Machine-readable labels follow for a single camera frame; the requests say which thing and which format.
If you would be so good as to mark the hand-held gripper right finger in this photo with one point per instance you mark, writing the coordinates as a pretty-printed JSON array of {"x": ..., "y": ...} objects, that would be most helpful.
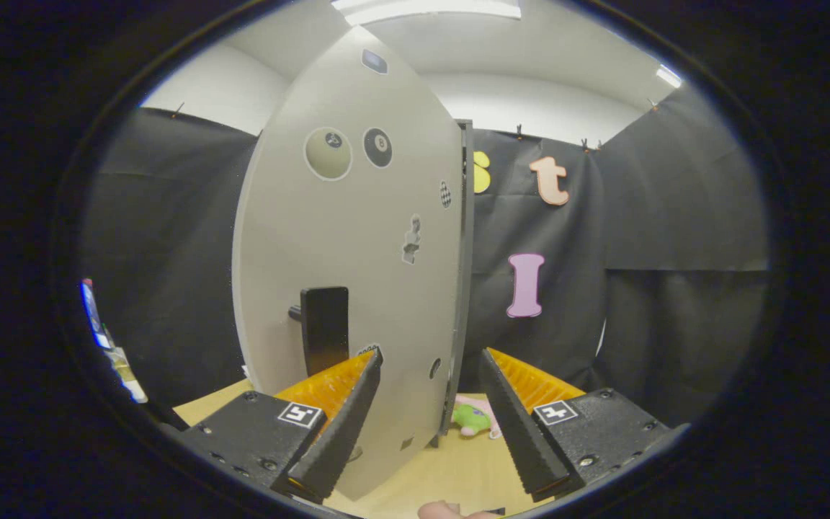
[{"x": 512, "y": 418}]

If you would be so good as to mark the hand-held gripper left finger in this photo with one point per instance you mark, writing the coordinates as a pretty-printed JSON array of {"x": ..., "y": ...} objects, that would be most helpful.
[{"x": 346, "y": 414}]

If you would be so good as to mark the grey shoe cabinet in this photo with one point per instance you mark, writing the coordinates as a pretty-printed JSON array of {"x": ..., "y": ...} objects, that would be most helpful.
[{"x": 467, "y": 252}]

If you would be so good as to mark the beige shoe cabinet door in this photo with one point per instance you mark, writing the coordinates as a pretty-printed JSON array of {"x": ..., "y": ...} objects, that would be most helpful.
[{"x": 328, "y": 238}]

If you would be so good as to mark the pink and green plush toy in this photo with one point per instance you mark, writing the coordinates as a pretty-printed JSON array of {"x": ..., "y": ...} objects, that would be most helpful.
[{"x": 471, "y": 418}]

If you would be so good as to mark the small ceiling light panel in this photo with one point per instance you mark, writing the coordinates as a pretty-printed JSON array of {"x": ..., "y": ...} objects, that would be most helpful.
[{"x": 669, "y": 76}]

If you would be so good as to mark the long ceiling light panel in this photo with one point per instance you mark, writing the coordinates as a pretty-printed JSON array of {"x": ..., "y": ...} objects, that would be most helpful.
[{"x": 422, "y": 9}]

